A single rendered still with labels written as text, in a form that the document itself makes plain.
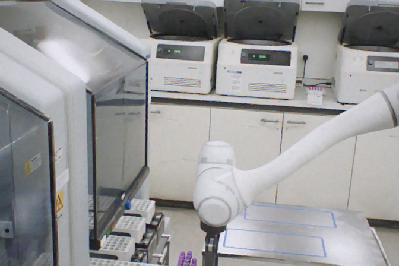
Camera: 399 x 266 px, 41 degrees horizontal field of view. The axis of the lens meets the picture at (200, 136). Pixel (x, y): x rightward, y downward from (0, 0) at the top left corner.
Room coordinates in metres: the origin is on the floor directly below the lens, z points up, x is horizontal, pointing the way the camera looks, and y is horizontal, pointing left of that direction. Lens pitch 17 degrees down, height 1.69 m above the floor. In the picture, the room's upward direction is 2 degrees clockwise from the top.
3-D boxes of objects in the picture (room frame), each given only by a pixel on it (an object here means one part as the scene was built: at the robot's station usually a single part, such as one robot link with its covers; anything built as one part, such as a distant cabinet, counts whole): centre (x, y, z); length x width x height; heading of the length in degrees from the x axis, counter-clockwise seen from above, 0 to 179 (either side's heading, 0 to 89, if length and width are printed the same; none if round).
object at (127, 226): (1.68, 0.33, 0.83); 0.30 x 0.10 x 0.06; 83
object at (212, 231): (1.32, -0.05, 1.02); 0.08 x 0.07 x 0.09; 173
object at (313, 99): (3.65, -0.80, 0.93); 0.30 x 0.10 x 0.06; 167
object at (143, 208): (1.83, 0.32, 0.83); 0.30 x 0.10 x 0.06; 83
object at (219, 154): (1.31, -0.05, 1.20); 0.13 x 0.11 x 0.16; 178
